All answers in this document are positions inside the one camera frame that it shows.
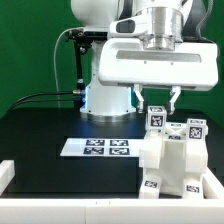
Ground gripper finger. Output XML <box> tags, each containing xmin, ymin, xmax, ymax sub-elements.
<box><xmin>167</xmin><ymin>86</ymin><xmax>181</xmax><ymax>114</ymax></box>
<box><xmin>134</xmin><ymin>84</ymin><xmax>144</xmax><ymax>113</ymax></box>

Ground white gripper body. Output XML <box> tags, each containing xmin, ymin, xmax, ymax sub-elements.
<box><xmin>98</xmin><ymin>38</ymin><xmax>218</xmax><ymax>91</ymax></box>

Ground small white tagged cube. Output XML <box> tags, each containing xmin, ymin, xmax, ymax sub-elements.
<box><xmin>145</xmin><ymin>106</ymin><xmax>167</xmax><ymax>130</ymax></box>

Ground white X-frame chair legs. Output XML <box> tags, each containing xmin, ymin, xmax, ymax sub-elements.
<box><xmin>139</xmin><ymin>119</ymin><xmax>208</xmax><ymax>175</ymax></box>

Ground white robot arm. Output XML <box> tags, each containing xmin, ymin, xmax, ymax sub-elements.
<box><xmin>71</xmin><ymin>0</ymin><xmax>218</xmax><ymax>120</ymax></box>

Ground white left fence bar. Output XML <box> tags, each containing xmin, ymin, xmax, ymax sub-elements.
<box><xmin>0</xmin><ymin>160</ymin><xmax>15</xmax><ymax>196</ymax></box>

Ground white front fence bar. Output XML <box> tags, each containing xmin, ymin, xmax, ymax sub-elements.
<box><xmin>0</xmin><ymin>199</ymin><xmax>224</xmax><ymax>224</ymax></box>

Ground black camera on stand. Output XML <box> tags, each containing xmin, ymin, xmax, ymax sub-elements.
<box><xmin>65</xmin><ymin>27</ymin><xmax>107</xmax><ymax>107</ymax></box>

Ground grey white cable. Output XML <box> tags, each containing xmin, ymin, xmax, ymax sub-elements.
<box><xmin>53</xmin><ymin>27</ymin><xmax>81</xmax><ymax>109</ymax></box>

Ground white flat tagged base plate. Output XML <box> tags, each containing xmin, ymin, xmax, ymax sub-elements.
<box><xmin>61</xmin><ymin>138</ymin><xmax>142</xmax><ymax>157</ymax></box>

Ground black cables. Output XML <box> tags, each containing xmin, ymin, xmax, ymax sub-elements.
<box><xmin>8</xmin><ymin>89</ymin><xmax>86</xmax><ymax>113</ymax></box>

